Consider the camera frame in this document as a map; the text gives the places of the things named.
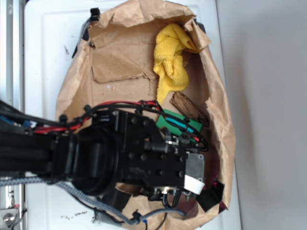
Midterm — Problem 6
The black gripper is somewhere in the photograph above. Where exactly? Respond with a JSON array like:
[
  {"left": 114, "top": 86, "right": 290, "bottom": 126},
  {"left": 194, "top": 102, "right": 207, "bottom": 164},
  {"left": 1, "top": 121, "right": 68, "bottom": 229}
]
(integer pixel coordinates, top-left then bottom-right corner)
[{"left": 71, "top": 110, "right": 205, "bottom": 196}]

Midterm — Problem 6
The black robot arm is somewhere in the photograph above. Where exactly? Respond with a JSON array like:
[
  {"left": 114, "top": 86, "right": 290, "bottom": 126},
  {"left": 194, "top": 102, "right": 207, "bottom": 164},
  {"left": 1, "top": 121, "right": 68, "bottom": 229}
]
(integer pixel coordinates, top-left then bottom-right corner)
[{"left": 0, "top": 101, "right": 208, "bottom": 196}]

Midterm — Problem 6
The green rectangular block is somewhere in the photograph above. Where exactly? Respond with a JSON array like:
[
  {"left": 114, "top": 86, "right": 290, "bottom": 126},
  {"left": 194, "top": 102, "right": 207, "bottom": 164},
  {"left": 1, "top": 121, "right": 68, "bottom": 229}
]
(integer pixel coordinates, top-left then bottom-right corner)
[{"left": 156, "top": 109, "right": 202, "bottom": 142}]

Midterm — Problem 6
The dark brown bark piece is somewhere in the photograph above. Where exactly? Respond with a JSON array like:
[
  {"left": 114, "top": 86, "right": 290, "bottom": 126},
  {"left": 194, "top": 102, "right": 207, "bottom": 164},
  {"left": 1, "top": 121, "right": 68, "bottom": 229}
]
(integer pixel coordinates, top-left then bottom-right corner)
[{"left": 170, "top": 92, "right": 210, "bottom": 127}]

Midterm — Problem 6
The yellow cloth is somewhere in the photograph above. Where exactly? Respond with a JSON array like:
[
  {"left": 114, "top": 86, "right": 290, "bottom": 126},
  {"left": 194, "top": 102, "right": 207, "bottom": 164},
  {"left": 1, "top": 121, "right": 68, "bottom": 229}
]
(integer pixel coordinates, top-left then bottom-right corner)
[{"left": 153, "top": 23, "right": 199, "bottom": 104}]

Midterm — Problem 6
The brown paper bag tray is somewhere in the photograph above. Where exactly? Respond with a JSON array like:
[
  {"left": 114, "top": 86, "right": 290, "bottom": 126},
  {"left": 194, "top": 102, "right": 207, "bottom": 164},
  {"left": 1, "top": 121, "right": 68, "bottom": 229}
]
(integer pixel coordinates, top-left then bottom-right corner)
[{"left": 56, "top": 0, "right": 236, "bottom": 230}]

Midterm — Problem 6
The grey braided cable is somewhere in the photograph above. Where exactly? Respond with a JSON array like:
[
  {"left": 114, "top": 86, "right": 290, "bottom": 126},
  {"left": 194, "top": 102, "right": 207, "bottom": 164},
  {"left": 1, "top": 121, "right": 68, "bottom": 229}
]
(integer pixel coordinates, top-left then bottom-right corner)
[{"left": 0, "top": 176, "right": 188, "bottom": 227}]

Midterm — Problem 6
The red and black wire bundle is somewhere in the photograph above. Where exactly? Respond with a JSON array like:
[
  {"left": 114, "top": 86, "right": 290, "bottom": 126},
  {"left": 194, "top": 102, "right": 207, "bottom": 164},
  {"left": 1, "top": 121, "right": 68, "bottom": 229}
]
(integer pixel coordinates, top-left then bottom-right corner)
[{"left": 24, "top": 100, "right": 208, "bottom": 151}]

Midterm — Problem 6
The aluminium frame rail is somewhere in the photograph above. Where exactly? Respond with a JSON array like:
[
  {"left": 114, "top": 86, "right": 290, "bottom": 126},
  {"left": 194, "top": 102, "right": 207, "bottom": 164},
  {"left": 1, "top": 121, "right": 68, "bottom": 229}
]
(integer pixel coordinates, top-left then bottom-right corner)
[{"left": 0, "top": 0, "right": 27, "bottom": 230}]

